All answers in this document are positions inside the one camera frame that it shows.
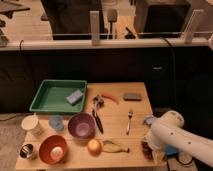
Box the dark red grape bunch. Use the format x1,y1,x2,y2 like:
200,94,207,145
141,141,153,160

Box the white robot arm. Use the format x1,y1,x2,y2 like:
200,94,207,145
145,110,213,167

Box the purple bowl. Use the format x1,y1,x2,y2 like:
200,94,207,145
68,113,96,139

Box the red bowl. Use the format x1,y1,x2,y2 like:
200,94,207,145
39,135,68,165

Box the blue box beside table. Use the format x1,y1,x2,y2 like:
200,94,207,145
166,146,179,156

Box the crumpled blue cloth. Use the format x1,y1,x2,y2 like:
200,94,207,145
143,115,156,126

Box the yellow banana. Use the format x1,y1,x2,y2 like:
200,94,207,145
102,140,130,153

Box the metal fork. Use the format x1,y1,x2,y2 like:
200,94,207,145
126,110,133,135

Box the orange apple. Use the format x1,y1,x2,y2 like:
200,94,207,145
87,139,102,155

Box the red chili pepper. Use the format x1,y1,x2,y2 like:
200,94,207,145
101,93,119,104

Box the blue sponge in tray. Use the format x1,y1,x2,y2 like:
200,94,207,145
66,90,83,105

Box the clear blue plastic cup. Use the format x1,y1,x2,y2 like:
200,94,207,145
49,115,64,131

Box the green plastic tray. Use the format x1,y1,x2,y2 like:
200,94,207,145
29,80,87,115

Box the white paper cup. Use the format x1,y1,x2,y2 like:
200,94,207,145
21,114,42,136

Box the black handled garlic press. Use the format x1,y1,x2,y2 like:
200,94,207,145
92,95,104,133

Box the black cable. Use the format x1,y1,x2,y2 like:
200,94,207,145
161,36,177,81

